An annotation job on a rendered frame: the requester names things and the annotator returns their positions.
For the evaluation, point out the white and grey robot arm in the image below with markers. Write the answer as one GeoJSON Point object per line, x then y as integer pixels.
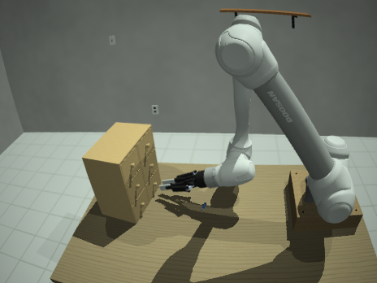
{"type": "Point", "coordinates": [241, 52]}

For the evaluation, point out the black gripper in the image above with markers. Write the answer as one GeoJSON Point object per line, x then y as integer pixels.
{"type": "Point", "coordinates": [196, 180]}

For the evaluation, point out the tan wooden chest of drawers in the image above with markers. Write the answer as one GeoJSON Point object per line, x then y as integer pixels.
{"type": "Point", "coordinates": [102, 163]}

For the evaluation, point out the tan wooden drawer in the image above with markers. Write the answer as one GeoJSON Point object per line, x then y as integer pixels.
{"type": "Point", "coordinates": [147, 168]}
{"type": "Point", "coordinates": [135, 185]}
{"type": "Point", "coordinates": [153, 183]}
{"type": "Point", "coordinates": [130, 164]}
{"type": "Point", "coordinates": [140, 204]}
{"type": "Point", "coordinates": [144, 145]}

